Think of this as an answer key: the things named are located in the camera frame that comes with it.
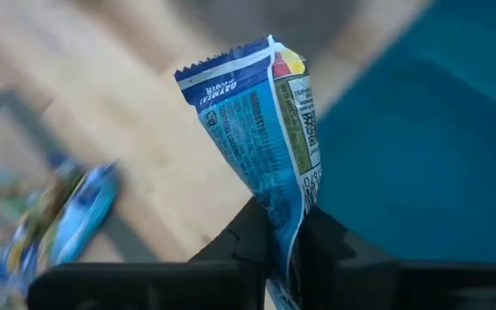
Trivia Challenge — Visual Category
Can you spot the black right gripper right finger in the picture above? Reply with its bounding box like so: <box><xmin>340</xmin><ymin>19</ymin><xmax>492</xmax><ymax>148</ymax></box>
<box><xmin>295</xmin><ymin>205</ymin><xmax>357</xmax><ymax>270</ymax></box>

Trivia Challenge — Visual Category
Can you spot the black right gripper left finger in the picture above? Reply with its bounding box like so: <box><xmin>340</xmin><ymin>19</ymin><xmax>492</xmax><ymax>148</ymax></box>
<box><xmin>187</xmin><ymin>196</ymin><xmax>276</xmax><ymax>276</ymax></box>

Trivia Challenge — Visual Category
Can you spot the blue oatmeal raisin granola bar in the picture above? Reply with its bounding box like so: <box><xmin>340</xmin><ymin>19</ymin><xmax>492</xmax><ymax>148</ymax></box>
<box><xmin>173</xmin><ymin>34</ymin><xmax>323</xmax><ymax>310</ymax></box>

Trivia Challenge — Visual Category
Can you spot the white blue red granola bar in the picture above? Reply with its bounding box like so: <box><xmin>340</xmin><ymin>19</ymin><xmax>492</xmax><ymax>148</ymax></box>
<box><xmin>47</xmin><ymin>159</ymin><xmax>122</xmax><ymax>267</ymax></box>

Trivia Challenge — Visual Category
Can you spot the green granola bar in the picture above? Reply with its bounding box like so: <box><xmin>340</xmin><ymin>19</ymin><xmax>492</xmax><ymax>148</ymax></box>
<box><xmin>13</xmin><ymin>161</ymin><xmax>88</xmax><ymax>264</ymax></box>

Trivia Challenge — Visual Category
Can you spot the light blue granola bar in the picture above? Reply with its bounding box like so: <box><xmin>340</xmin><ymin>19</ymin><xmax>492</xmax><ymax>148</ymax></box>
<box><xmin>0</xmin><ymin>232</ymin><xmax>47</xmax><ymax>310</ymax></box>

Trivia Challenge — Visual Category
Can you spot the blue plastic bin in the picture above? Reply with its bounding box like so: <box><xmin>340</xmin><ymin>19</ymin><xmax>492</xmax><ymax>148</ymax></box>
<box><xmin>314</xmin><ymin>0</ymin><xmax>496</xmax><ymax>264</ymax></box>

